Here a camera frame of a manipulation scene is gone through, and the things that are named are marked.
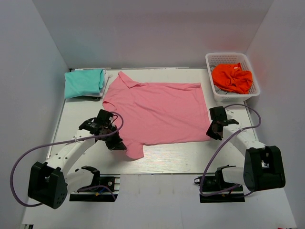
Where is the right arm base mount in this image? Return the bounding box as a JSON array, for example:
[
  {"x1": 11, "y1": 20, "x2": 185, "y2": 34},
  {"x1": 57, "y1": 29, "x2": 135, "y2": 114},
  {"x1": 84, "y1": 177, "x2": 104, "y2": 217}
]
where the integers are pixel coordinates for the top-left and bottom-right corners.
[{"x1": 199, "y1": 175, "x2": 245, "y2": 203}]

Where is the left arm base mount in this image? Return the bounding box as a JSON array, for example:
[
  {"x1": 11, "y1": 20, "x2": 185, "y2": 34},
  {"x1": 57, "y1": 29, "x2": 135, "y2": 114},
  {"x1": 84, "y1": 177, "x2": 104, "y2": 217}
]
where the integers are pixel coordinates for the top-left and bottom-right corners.
[{"x1": 69, "y1": 175, "x2": 121, "y2": 202}]

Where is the white folded cloth under teal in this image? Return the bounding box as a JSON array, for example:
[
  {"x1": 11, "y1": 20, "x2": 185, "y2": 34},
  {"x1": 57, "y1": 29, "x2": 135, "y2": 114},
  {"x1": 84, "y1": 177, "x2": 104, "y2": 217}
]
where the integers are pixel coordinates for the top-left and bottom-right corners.
[{"x1": 89, "y1": 71, "x2": 112, "y2": 98}]

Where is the white plastic basket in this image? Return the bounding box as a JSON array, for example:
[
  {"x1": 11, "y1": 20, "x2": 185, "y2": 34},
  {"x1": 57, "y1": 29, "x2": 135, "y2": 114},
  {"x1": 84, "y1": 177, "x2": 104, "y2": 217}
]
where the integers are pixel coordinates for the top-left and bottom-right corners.
[{"x1": 205, "y1": 52, "x2": 260, "y2": 102}]

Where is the pink t-shirt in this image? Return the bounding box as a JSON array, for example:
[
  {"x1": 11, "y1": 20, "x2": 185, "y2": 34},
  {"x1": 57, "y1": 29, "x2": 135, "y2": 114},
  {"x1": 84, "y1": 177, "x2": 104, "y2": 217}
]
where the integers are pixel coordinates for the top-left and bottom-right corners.
[{"x1": 102, "y1": 72, "x2": 210, "y2": 159}]

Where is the grey cloth in basket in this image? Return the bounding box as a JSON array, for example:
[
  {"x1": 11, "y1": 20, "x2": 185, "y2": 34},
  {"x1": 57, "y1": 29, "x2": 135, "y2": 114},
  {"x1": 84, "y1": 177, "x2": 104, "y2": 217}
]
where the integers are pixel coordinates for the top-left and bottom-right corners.
[{"x1": 213, "y1": 85, "x2": 240, "y2": 97}]

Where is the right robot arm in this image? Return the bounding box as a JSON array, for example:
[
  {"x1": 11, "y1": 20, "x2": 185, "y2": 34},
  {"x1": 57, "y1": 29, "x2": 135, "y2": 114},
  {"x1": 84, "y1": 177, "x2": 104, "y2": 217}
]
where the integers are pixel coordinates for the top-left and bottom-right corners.
[{"x1": 206, "y1": 106, "x2": 286, "y2": 195}]

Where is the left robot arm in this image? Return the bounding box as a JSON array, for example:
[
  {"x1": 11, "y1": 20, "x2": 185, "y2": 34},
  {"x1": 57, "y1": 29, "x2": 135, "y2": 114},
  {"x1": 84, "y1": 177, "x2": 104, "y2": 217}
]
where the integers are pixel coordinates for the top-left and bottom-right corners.
[{"x1": 28, "y1": 109, "x2": 126, "y2": 209}]

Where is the folded teal t-shirt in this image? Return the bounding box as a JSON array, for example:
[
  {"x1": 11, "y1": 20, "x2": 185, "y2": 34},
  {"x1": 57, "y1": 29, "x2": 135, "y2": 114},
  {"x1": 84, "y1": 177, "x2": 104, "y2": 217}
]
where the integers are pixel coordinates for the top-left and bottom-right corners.
[{"x1": 64, "y1": 69, "x2": 104, "y2": 99}]

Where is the orange t-shirt in basket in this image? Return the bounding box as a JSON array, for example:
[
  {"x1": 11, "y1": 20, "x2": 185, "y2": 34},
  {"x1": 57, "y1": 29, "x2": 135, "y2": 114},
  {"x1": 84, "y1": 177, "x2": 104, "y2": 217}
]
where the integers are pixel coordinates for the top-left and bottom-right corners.
[{"x1": 211, "y1": 63, "x2": 253, "y2": 94}]

